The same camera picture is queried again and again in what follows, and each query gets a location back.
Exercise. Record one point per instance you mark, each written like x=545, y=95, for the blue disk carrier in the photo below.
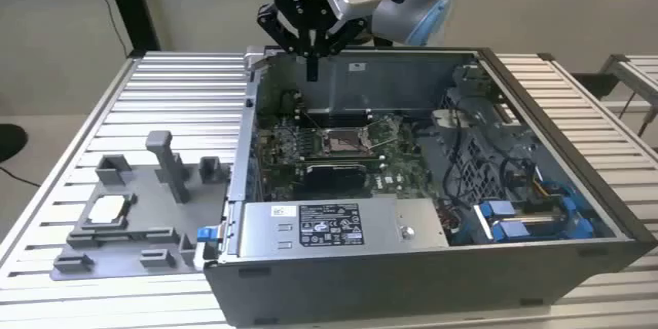
x=511, y=230
x=499, y=209

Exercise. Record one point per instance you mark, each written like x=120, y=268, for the silver power supply unit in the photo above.
x=380, y=225

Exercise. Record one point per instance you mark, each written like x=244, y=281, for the CPU socket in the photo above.
x=343, y=143

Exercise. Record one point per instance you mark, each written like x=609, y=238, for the white case label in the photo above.
x=356, y=66

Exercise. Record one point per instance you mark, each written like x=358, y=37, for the green motherboard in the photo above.
x=406, y=167

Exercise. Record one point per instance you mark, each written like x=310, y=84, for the aluminium side table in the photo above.
x=637, y=74

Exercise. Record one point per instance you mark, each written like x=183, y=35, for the blue case latch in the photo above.
x=204, y=235

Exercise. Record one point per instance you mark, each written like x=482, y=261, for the silver CPU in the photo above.
x=108, y=209

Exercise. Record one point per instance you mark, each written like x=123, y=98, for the black metal post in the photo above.
x=132, y=5

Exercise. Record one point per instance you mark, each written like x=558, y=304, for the metal drive cage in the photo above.
x=483, y=144

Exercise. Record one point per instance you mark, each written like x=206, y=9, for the black power supply label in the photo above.
x=328, y=225

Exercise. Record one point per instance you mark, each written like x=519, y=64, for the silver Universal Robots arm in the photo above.
x=400, y=17

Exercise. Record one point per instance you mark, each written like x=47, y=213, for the grey parts rack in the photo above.
x=153, y=213

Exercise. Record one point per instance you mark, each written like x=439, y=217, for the black round chair base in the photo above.
x=9, y=142

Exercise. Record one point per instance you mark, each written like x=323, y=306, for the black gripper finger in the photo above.
x=344, y=40
x=278, y=30

